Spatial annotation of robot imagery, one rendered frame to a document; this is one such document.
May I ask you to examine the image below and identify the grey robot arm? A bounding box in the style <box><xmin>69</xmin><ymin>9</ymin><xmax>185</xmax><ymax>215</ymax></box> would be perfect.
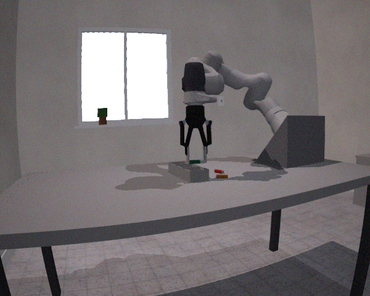
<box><xmin>182</xmin><ymin>51</ymin><xmax>292</xmax><ymax>134</ymax></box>

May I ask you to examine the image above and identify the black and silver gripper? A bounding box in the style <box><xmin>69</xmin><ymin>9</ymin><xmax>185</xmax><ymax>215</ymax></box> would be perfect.
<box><xmin>179</xmin><ymin>105</ymin><xmax>212</xmax><ymax>163</ymax></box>

